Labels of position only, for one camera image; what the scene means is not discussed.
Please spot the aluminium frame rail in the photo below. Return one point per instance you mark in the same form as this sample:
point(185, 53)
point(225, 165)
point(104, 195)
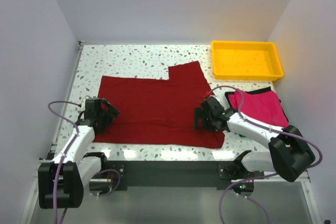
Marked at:
point(45, 181)

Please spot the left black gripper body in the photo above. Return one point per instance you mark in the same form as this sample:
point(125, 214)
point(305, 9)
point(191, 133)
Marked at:
point(98, 115)

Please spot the dark red t shirt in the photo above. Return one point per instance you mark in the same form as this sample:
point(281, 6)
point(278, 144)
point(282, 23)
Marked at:
point(158, 111)

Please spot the yellow plastic tray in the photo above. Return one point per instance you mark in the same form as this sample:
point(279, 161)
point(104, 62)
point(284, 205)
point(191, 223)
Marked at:
point(246, 60)

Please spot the folded pink t shirt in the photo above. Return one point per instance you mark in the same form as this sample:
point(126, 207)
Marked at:
point(262, 106)

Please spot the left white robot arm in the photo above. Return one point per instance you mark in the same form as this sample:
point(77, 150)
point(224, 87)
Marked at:
point(61, 181)

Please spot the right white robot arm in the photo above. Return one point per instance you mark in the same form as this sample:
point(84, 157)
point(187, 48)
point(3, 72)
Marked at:
point(287, 153)

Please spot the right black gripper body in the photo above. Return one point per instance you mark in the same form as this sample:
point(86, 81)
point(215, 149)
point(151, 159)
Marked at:
point(207, 123)

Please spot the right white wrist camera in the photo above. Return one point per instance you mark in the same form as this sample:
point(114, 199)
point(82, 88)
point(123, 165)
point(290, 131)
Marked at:
point(208, 94)

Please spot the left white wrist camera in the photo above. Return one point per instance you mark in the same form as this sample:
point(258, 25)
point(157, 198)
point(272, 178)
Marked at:
point(82, 103)

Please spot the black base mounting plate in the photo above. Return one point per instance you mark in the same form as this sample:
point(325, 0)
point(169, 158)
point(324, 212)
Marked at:
point(218, 174)

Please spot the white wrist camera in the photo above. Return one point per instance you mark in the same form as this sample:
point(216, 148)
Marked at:
point(82, 103)
point(208, 94)

